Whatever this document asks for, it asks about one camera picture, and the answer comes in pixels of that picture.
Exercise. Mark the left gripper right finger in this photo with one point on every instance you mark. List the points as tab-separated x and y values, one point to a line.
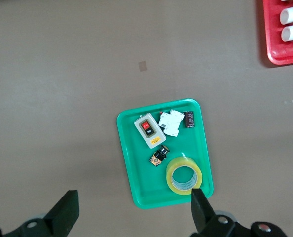
200	209

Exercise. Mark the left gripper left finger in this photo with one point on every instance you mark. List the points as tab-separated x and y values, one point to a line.
65	209

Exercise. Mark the yellow packing tape roll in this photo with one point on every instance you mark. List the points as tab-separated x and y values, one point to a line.
170	174

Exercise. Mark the green plastic tray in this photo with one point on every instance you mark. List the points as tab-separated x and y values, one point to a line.
141	182

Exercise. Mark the small clear tape piece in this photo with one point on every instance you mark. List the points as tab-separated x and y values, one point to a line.
289	102

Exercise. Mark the small brown tape patch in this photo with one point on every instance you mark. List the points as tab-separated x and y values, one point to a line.
142	66

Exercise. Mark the red tray holding fittings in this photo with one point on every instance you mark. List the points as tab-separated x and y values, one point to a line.
272	37

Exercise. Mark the black push button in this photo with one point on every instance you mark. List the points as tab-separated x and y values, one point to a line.
158	155

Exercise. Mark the white circuit breaker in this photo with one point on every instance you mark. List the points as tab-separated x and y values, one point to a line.
170	123

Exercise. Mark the white-capped metal pipe fitting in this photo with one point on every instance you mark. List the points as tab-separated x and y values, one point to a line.
288	33
287	15

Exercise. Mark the grey on-off switch box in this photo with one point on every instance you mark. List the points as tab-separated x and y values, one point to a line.
149	130

